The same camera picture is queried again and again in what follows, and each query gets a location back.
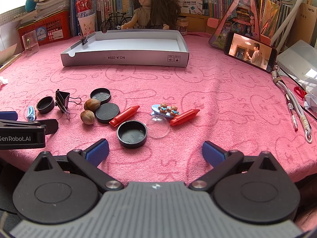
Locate red pen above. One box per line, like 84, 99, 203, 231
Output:
284, 93, 298, 132

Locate large black round cap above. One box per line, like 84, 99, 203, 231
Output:
116, 120, 147, 149

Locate white cat paper cup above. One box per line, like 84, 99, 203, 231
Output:
78, 14, 95, 36

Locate small binder clip on tray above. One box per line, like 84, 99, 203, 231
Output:
78, 33, 90, 45

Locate blue bear hair clip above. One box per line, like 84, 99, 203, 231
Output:
150, 103, 180, 119

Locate brown hazelnut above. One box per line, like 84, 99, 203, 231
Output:
84, 98, 100, 112
80, 110, 95, 125

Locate row of standing books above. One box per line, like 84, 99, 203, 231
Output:
121, 0, 296, 44

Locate clear plastic dome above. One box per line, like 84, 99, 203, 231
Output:
146, 115, 170, 139

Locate brown haired doll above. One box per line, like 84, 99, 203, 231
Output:
121, 0, 180, 30

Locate black smartphone playing video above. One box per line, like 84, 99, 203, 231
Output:
223, 32, 277, 73

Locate pink triangular toy case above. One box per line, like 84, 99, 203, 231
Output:
208, 0, 271, 49

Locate red plastic basket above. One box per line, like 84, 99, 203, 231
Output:
17, 10, 72, 46

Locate red scissors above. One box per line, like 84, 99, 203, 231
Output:
293, 86, 307, 100

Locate white cardboard box tray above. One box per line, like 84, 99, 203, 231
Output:
61, 29, 189, 68

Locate black round lid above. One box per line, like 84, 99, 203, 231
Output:
95, 103, 120, 124

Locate pink rabbit table cloth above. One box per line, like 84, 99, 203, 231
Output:
1, 35, 316, 183

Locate white braided cable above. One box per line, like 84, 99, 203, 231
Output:
271, 65, 313, 144

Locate small blue hair clip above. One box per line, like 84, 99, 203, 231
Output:
26, 106, 36, 121

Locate red beer can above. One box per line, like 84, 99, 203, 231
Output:
76, 0, 94, 18

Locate miniature black bicycle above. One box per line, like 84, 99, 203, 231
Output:
100, 12, 132, 33

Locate stack of books on basket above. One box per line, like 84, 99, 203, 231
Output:
13, 0, 70, 25

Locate red crayon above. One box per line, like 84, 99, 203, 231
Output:
110, 105, 140, 127
170, 109, 200, 127

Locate small brown jar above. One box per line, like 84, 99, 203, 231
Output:
176, 17, 189, 36

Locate label printer box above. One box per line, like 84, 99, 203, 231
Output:
178, 0, 203, 14

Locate small black round cap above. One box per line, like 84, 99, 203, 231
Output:
36, 96, 55, 114

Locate large black binder clip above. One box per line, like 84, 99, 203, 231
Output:
55, 89, 82, 120

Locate black cap upward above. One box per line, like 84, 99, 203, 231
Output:
90, 88, 111, 105

